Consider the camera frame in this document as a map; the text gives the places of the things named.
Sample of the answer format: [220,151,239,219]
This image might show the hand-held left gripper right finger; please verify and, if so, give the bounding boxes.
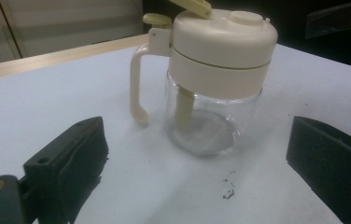
[286,116,351,224]

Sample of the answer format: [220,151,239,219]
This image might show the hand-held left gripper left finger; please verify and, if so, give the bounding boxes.
[22,116,109,224]

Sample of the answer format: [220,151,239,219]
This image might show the glass jar with cream lid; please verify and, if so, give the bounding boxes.
[129,0,279,157]

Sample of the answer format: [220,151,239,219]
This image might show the dark curtain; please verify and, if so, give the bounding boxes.
[141,0,351,69]

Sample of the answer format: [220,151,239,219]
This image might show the black crumbs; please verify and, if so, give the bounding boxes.
[221,169,237,201]

